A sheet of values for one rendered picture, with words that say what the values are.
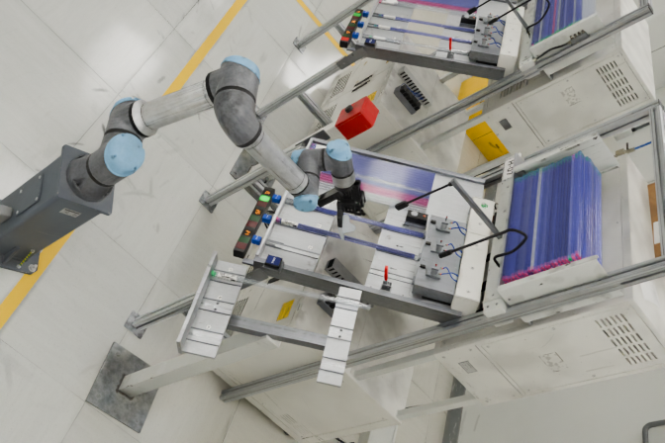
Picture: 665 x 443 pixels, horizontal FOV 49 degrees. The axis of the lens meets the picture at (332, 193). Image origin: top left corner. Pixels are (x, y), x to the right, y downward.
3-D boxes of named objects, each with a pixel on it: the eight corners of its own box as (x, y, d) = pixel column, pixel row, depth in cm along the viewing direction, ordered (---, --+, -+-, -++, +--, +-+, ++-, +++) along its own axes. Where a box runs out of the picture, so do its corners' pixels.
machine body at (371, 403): (188, 362, 300) (294, 324, 263) (246, 243, 350) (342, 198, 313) (292, 447, 324) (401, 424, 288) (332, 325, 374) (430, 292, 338)
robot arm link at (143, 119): (93, 137, 221) (239, 83, 197) (105, 101, 230) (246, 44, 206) (121, 159, 229) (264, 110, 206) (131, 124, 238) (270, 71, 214)
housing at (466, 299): (445, 321, 243) (454, 295, 233) (465, 221, 278) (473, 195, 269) (469, 327, 242) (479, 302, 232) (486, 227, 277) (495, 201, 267)
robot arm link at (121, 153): (83, 174, 216) (108, 156, 208) (94, 138, 224) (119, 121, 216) (118, 192, 223) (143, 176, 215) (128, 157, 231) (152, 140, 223)
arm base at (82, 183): (62, 193, 220) (80, 181, 214) (68, 150, 227) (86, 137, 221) (107, 208, 230) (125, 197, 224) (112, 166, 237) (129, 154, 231)
